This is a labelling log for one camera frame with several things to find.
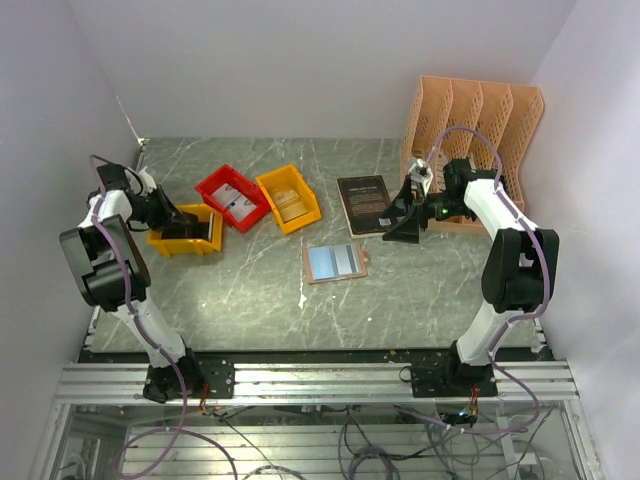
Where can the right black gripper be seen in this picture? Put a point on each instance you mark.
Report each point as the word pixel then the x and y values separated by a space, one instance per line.
pixel 407 230

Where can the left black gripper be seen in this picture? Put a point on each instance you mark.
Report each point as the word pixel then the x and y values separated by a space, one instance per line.
pixel 169 218

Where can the red bin with cards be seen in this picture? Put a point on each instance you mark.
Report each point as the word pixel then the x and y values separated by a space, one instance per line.
pixel 240 201

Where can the white silver VIP card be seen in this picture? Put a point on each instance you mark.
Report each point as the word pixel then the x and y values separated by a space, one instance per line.
pixel 347 260

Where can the pink leather card holder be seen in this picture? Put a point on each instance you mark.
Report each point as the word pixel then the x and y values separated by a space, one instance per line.
pixel 334 263

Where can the yellow bin with cards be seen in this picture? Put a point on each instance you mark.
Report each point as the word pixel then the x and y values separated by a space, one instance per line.
pixel 293 203

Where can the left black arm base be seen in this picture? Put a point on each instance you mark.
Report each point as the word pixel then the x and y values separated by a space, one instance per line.
pixel 204 376

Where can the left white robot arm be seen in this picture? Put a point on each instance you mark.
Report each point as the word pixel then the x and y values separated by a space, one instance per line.
pixel 111 273

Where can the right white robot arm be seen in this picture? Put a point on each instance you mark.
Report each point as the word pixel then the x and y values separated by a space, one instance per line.
pixel 518 277

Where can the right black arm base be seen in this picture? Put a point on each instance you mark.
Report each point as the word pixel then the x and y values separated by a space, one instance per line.
pixel 447 382

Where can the black book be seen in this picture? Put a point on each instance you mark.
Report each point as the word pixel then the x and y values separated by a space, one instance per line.
pixel 364 199

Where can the peach file organizer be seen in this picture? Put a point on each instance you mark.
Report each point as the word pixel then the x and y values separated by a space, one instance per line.
pixel 506 114

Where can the aluminium frame rail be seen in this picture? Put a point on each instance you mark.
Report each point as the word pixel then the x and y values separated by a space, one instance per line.
pixel 300 384

